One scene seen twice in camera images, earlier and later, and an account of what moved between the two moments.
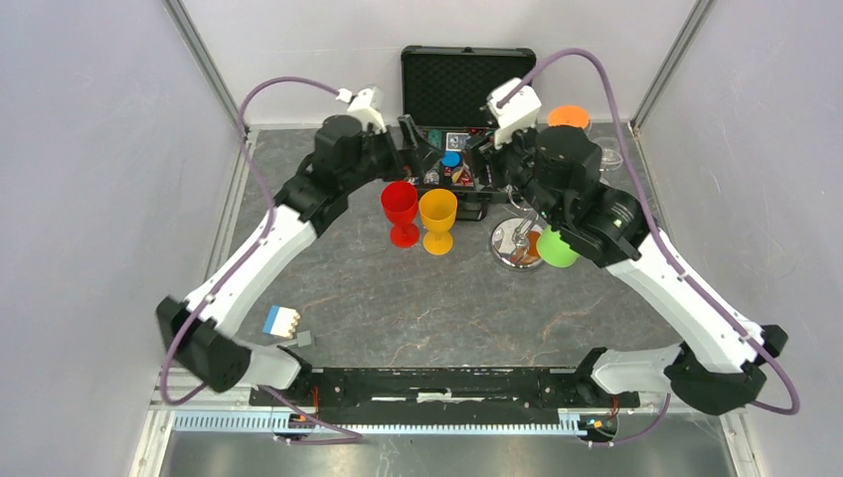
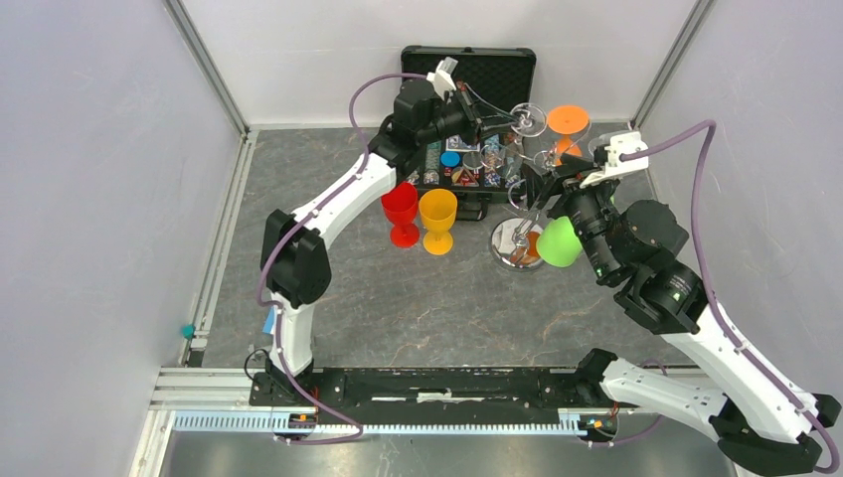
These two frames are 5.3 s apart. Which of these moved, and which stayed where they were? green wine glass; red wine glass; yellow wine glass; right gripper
Moved: right gripper
Stayed: green wine glass; red wine glass; yellow wine glass
